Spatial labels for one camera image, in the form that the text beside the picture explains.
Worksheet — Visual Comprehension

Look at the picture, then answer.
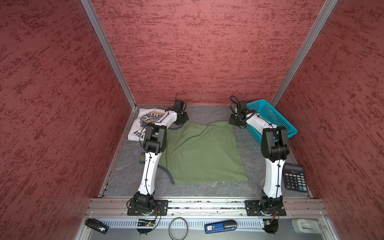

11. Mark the white tank top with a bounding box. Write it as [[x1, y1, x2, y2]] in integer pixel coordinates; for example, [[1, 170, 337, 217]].
[[128, 108, 177, 142]]

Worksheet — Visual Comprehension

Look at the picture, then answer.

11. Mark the green tank top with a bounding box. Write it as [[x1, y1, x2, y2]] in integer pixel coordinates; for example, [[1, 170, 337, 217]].
[[158, 122, 248, 185]]

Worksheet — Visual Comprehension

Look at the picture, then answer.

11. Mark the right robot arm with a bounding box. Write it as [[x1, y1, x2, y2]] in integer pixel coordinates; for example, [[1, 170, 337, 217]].
[[230, 111, 290, 216]]

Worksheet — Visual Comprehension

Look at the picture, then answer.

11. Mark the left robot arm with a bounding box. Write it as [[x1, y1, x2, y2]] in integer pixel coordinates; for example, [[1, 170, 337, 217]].
[[132, 107, 189, 216]]

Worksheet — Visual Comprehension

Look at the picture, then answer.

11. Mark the teal plastic basket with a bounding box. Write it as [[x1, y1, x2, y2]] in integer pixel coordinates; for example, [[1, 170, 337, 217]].
[[247, 99, 298, 138]]

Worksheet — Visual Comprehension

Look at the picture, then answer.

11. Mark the black calculator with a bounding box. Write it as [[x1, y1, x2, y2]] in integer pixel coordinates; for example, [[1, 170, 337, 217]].
[[283, 164, 308, 193]]

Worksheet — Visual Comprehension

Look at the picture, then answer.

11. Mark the blue black device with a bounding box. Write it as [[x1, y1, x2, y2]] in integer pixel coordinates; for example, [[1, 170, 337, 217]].
[[204, 220, 238, 234]]

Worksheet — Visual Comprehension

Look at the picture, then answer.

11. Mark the right circuit board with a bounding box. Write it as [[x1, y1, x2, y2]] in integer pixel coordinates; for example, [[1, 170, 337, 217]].
[[263, 219, 279, 235]]

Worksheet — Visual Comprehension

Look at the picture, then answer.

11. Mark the circuit board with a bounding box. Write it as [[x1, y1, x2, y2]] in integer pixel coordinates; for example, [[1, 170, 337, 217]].
[[136, 219, 157, 235], [263, 219, 279, 235]]

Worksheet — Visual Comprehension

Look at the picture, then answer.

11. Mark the left circuit board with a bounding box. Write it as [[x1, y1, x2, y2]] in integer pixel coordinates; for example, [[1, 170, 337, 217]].
[[136, 219, 157, 235]]

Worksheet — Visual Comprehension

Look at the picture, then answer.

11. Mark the grey white device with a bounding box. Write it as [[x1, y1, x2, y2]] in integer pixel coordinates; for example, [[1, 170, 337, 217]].
[[292, 219, 324, 234]]

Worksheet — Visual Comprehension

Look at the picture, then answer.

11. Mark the black box device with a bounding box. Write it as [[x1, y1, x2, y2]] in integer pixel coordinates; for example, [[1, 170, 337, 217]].
[[85, 218, 110, 234]]

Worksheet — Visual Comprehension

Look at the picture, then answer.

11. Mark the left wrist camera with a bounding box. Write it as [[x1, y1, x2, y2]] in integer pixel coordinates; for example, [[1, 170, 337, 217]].
[[173, 99, 186, 112]]

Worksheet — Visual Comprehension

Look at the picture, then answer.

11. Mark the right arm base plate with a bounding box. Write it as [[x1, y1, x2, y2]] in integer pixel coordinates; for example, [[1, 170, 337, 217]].
[[245, 200, 287, 217]]

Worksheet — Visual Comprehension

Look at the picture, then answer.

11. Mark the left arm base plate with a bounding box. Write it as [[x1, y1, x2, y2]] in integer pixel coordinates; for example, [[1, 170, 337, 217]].
[[127, 200, 169, 217]]

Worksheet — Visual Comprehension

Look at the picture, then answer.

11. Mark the black cable loop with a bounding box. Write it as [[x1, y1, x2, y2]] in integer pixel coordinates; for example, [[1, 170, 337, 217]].
[[167, 217, 189, 240]]

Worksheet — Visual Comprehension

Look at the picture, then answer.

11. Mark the aluminium rail frame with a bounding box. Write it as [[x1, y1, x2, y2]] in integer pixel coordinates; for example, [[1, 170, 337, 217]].
[[82, 197, 339, 240]]

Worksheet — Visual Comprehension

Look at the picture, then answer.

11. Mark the right corner aluminium post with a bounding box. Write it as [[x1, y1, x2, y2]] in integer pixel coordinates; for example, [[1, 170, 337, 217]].
[[271, 0, 338, 107]]

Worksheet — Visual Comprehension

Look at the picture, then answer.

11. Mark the corner aluminium post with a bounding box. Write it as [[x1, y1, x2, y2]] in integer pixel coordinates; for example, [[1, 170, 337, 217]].
[[271, 0, 338, 107], [81, 0, 137, 110]]

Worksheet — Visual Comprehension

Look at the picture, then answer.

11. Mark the left corner aluminium post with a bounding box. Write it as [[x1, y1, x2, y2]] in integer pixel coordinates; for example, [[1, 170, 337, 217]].
[[81, 0, 137, 110]]

